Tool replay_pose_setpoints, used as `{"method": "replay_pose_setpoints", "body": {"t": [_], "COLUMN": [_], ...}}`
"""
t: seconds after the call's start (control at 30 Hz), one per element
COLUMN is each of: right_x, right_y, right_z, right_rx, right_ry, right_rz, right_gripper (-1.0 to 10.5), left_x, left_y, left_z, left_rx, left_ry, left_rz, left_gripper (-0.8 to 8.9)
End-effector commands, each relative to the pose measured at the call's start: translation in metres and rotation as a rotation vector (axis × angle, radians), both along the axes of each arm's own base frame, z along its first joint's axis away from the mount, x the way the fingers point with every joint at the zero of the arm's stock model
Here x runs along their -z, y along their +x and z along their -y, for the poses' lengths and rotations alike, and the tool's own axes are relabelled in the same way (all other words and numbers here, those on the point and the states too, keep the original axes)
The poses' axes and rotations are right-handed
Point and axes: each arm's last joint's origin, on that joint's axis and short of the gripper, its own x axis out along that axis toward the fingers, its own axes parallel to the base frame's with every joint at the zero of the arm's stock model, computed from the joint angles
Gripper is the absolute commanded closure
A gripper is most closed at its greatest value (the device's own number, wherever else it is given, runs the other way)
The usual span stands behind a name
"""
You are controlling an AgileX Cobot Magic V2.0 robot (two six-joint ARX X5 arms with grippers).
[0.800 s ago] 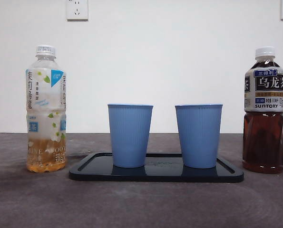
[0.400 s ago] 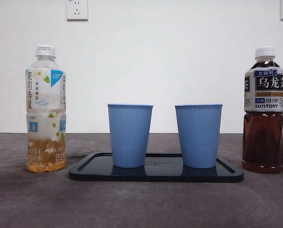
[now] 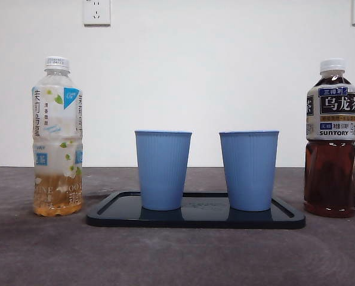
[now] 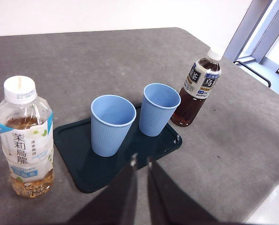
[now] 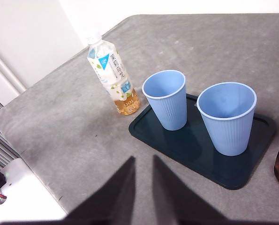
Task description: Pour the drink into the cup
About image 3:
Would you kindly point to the clear jasmine tea bottle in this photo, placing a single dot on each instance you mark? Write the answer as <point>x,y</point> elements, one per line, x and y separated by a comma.
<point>58,190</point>

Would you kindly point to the dark oolong tea bottle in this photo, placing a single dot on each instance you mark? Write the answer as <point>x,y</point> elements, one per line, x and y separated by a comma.
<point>329,178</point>

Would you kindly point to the blue ribbed cup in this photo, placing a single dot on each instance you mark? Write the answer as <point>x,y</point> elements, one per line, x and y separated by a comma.
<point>163,169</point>
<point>248,169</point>

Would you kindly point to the dark navy tray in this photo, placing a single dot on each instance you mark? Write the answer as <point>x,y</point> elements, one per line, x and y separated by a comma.
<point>195,221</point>

